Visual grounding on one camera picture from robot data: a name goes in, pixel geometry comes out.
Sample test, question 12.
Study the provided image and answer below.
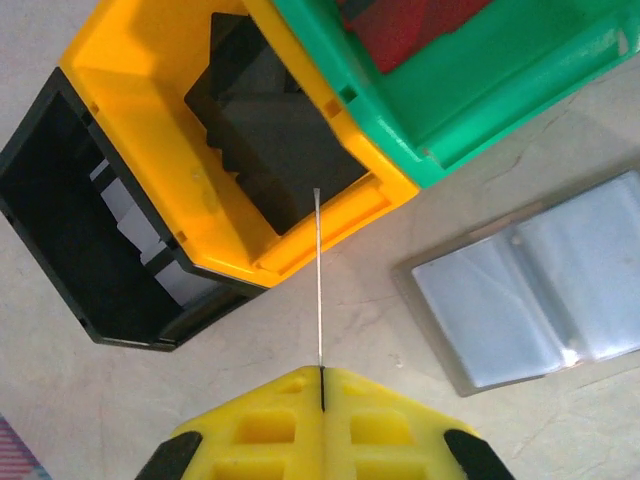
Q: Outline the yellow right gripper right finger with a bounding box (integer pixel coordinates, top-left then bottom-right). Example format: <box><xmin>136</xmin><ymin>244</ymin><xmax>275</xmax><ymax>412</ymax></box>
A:
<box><xmin>323</xmin><ymin>367</ymin><xmax>516</xmax><ymax>480</ymax></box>

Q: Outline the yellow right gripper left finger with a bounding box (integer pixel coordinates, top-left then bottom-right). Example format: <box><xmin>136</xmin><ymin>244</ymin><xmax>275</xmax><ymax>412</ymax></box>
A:
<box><xmin>134</xmin><ymin>365</ymin><xmax>325</xmax><ymax>480</ymax></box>

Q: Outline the thin credit card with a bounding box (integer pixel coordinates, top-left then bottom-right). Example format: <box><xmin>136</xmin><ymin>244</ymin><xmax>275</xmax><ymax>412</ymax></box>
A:
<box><xmin>312</xmin><ymin>187</ymin><xmax>327</xmax><ymax>371</ymax></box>

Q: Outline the grey card holder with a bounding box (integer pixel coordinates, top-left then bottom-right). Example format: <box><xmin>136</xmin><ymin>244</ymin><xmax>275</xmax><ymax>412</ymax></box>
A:
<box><xmin>392</xmin><ymin>169</ymin><xmax>640</xmax><ymax>399</ymax></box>

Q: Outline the white cards stack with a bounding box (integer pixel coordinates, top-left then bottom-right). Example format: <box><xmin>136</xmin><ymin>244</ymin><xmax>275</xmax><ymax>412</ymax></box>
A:
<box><xmin>89</xmin><ymin>159</ymin><xmax>221</xmax><ymax>306</ymax></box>

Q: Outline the black cards stack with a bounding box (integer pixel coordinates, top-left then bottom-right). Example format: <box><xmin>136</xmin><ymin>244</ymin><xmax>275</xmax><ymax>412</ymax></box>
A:
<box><xmin>183</xmin><ymin>12</ymin><xmax>370</xmax><ymax>237</ymax></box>

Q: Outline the red cards stack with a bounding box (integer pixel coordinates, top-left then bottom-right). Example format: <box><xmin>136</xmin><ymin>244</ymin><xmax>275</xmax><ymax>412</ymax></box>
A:
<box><xmin>339</xmin><ymin>0</ymin><xmax>496</xmax><ymax>75</ymax></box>

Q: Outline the black plastic bin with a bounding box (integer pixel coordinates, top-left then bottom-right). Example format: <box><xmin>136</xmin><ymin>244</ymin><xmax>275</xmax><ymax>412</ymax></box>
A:
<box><xmin>0</xmin><ymin>67</ymin><xmax>266</xmax><ymax>354</ymax></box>

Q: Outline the green plastic bin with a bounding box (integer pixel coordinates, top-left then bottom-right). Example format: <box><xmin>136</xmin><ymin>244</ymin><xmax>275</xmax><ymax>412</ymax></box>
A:
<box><xmin>272</xmin><ymin>0</ymin><xmax>640</xmax><ymax>190</ymax></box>

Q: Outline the yellow plastic bin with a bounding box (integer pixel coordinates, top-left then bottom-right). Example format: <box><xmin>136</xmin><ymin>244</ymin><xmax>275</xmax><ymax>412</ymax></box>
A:
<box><xmin>58</xmin><ymin>0</ymin><xmax>420</xmax><ymax>289</ymax></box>

